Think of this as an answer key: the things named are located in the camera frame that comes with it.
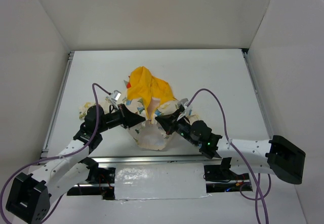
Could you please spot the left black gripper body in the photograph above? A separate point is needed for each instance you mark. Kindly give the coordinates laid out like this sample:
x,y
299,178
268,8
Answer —
x,y
123,116

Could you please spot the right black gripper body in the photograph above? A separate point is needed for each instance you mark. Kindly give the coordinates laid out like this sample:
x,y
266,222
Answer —
x,y
174,121

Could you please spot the cream dinosaur print hooded jacket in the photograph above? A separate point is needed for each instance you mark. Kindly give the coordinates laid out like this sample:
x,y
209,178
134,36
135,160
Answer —
x,y
147,96

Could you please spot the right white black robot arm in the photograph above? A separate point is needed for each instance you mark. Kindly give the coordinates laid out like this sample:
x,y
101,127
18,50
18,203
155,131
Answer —
x,y
276,156

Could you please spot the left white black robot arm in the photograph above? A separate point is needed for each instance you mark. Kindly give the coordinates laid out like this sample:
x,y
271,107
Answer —
x,y
31,195

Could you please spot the white foil covered panel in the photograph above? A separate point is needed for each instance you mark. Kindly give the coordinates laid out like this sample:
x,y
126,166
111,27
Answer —
x,y
160,181

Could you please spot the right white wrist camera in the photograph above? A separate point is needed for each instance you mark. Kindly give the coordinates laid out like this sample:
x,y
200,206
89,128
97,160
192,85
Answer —
x,y
185,108

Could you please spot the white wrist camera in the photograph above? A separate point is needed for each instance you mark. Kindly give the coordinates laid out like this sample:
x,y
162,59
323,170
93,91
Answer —
x,y
113,98
185,108

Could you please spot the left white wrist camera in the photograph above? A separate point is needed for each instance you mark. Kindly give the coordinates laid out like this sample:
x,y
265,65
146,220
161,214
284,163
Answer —
x,y
113,98

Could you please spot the aluminium frame rail front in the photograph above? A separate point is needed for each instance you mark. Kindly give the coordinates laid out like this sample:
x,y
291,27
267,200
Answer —
x,y
157,160

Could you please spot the aluminium frame rail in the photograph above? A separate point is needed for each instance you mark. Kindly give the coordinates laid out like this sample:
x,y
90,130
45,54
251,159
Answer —
x,y
157,160
257,91
45,149

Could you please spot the aluminium frame rail left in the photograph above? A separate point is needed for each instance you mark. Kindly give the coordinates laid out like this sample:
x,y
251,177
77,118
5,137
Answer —
x,y
45,149

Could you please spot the aluminium frame rail right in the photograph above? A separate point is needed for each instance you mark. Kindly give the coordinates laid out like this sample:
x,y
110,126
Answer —
x,y
257,91

